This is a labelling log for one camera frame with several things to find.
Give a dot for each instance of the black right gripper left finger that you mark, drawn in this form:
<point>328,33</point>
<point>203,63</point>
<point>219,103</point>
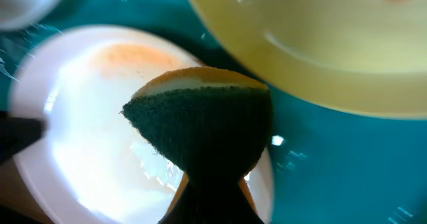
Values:
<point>17,133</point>

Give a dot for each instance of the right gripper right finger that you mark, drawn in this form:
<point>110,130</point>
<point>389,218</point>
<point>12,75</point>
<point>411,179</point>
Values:
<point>222,206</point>

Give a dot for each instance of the yellow green sponge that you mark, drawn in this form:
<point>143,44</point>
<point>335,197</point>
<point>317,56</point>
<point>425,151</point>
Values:
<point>212,123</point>

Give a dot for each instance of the white front plate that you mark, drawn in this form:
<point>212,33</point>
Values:
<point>90,164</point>

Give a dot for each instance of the white plate with ketchup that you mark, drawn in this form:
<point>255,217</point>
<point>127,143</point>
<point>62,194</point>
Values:
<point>17,14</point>

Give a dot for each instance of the yellow-green plate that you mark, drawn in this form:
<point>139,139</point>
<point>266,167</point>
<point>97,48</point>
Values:
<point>366,57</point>

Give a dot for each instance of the teal plastic tray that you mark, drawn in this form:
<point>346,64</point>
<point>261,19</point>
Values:
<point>328,166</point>

